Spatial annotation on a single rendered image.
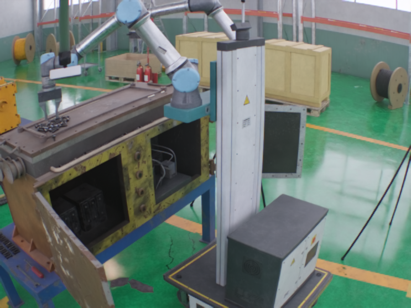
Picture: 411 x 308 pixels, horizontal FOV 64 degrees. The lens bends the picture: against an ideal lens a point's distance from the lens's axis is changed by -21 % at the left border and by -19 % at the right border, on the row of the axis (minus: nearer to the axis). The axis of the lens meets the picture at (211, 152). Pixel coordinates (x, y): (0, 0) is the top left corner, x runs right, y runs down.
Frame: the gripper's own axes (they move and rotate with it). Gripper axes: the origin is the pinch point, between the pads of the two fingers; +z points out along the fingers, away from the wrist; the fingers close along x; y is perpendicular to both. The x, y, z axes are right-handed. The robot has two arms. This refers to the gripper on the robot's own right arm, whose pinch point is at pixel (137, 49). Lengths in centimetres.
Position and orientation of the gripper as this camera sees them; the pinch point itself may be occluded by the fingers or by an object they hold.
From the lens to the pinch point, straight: 261.8
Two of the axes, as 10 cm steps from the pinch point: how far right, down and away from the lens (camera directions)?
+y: -6.3, 3.1, -7.1
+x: 7.8, 2.5, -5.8
